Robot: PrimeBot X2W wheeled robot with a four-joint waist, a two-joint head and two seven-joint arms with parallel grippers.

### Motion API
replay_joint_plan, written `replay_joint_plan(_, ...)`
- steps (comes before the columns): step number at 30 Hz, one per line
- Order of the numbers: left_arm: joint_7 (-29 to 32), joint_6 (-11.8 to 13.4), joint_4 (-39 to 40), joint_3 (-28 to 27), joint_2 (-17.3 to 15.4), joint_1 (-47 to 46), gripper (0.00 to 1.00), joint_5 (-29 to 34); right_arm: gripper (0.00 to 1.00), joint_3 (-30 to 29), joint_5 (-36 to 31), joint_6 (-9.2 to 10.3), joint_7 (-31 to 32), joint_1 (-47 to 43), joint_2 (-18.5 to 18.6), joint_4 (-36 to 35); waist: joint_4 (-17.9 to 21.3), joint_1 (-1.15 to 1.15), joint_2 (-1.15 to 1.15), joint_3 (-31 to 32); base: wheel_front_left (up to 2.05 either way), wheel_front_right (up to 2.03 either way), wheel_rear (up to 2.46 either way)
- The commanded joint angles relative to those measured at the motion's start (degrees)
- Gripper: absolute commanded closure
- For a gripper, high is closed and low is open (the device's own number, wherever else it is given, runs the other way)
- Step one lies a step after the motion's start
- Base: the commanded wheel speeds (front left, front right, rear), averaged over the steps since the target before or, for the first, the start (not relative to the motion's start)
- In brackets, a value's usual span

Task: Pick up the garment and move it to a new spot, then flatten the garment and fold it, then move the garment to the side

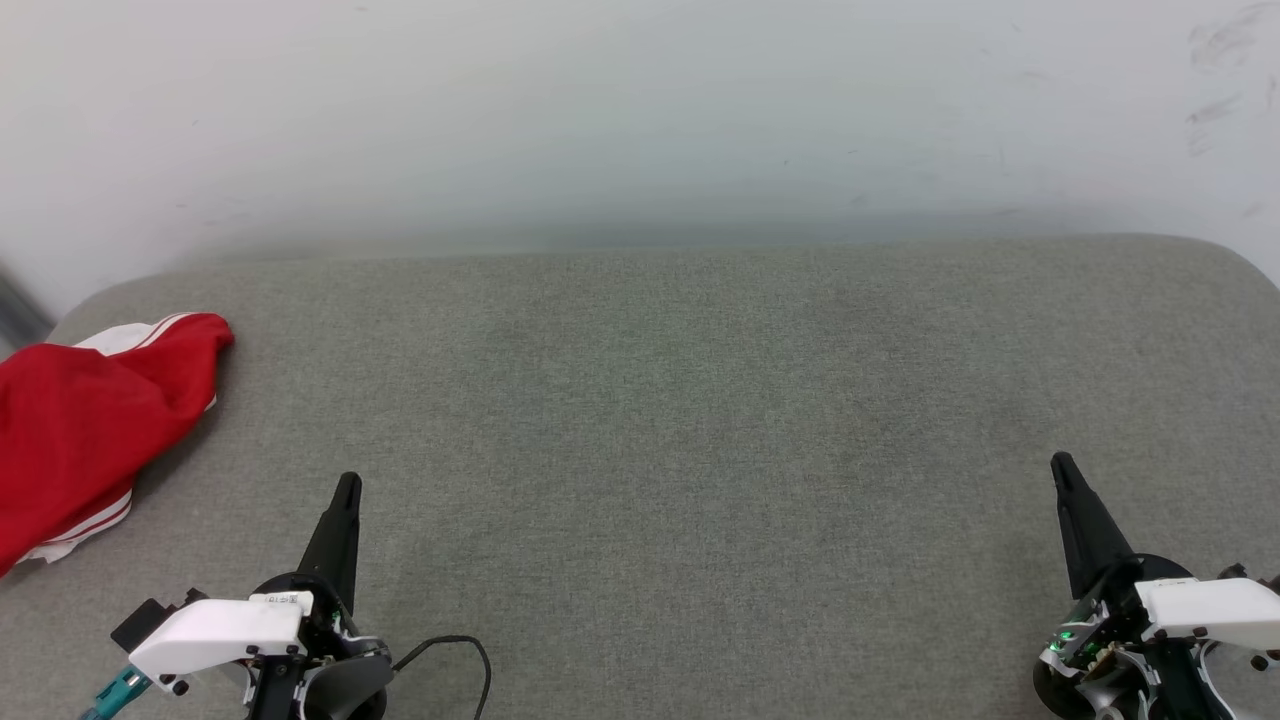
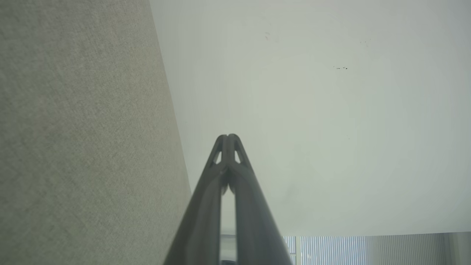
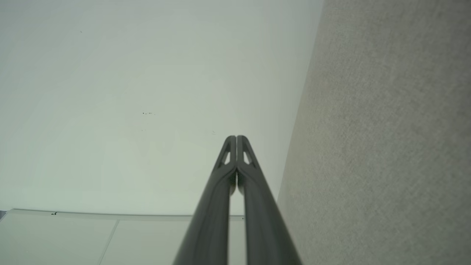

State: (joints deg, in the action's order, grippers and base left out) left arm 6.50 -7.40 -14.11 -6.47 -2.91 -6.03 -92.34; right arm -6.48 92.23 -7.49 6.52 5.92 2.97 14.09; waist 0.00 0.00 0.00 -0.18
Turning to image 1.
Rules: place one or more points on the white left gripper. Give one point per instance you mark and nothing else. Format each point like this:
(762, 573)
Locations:
(225, 632)

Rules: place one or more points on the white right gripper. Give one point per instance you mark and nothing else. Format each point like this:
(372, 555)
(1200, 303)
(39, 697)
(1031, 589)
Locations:
(1210, 610)

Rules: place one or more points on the red and white t-shirt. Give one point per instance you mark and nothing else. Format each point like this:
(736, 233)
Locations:
(80, 430)

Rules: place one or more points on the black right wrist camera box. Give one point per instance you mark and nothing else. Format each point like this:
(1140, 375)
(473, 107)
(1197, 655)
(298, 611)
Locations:
(1235, 573)

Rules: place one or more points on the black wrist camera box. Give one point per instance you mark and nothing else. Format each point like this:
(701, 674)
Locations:
(140, 625)
(1235, 573)

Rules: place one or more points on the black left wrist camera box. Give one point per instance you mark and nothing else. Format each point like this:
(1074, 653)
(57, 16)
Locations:
(140, 625)

